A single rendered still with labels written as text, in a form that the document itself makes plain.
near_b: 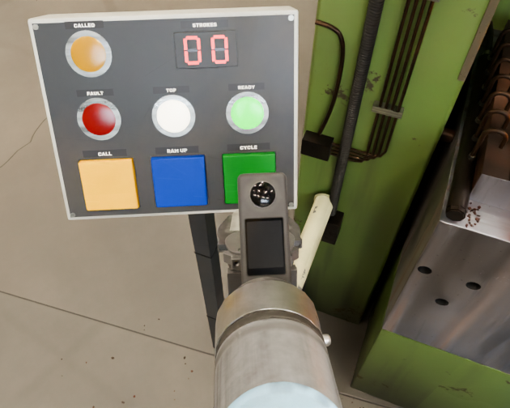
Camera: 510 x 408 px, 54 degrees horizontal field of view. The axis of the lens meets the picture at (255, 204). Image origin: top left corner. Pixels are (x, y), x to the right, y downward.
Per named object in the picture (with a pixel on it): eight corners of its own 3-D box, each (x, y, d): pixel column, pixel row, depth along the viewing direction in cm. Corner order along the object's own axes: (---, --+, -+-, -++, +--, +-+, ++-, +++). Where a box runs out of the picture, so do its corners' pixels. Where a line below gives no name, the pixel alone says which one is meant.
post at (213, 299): (224, 352, 160) (187, 93, 72) (212, 347, 161) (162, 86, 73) (229, 340, 162) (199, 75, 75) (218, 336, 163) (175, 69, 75)
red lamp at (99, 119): (112, 142, 68) (104, 120, 65) (82, 133, 69) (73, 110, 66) (123, 127, 70) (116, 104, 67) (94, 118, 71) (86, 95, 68)
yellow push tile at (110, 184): (138, 209, 73) (131, 159, 70) (86, 211, 73) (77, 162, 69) (140, 204, 75) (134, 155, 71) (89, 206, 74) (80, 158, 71)
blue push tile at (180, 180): (207, 205, 73) (204, 156, 71) (155, 208, 73) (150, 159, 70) (208, 200, 75) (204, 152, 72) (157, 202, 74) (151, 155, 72)
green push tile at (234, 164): (276, 202, 74) (275, 153, 71) (225, 204, 74) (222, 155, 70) (275, 197, 76) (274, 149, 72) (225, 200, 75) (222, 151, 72)
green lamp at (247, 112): (258, 136, 69) (259, 113, 66) (227, 127, 70) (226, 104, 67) (266, 121, 71) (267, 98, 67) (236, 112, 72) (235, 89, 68)
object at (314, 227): (269, 387, 96) (269, 378, 92) (243, 376, 97) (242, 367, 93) (334, 210, 120) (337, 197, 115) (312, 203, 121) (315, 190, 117)
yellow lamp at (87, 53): (102, 79, 65) (93, 51, 61) (71, 70, 66) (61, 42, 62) (114, 65, 67) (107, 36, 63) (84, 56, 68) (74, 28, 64)
